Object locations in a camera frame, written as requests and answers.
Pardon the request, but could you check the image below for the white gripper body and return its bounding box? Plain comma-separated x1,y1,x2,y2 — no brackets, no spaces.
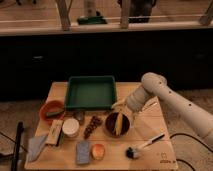
125,86,151,112

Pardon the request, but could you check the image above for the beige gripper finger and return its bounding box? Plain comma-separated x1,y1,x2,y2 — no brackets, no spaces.
129,112,137,128
111,100,125,109

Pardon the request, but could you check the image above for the yellow banana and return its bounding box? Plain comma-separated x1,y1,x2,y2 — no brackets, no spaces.
115,113,123,136

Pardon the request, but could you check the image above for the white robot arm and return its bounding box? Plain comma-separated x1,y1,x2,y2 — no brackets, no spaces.
111,72,213,150

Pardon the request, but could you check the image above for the dark purple bowl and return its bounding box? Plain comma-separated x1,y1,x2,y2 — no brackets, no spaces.
105,112,130,137

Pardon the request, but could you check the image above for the green sponge in bowl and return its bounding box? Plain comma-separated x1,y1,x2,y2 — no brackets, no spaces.
45,109,64,118

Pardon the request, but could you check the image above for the orange bowl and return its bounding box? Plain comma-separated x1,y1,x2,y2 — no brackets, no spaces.
39,100,65,125

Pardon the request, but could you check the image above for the green plastic tray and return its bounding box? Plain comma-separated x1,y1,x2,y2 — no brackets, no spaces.
65,76,117,110

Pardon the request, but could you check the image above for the bunch of dark grapes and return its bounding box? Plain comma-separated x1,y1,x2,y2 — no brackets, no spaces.
84,116,102,139

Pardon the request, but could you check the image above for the black white dish brush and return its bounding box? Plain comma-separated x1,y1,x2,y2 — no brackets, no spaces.
125,133,165,159

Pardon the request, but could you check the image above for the orange peach fruit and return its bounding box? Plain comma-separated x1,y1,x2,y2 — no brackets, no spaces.
91,144,105,160

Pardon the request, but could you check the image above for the white cup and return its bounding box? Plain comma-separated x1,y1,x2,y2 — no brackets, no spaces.
62,118,80,137

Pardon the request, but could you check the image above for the blue grey sponge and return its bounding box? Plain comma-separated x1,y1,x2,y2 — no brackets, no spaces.
76,140,90,165

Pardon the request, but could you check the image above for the beige box with black edge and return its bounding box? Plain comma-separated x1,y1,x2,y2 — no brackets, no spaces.
46,120,63,145

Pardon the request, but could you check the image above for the green object on shelf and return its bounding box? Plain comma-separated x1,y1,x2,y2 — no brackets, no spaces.
77,16,107,25

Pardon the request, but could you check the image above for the grey folded cloth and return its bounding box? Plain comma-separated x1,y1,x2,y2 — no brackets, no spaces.
27,134,47,162

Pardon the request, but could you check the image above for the black pole at left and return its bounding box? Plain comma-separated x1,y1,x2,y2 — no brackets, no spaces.
11,122,24,171

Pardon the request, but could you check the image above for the black cable on floor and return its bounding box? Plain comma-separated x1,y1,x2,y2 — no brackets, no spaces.
169,132,213,171

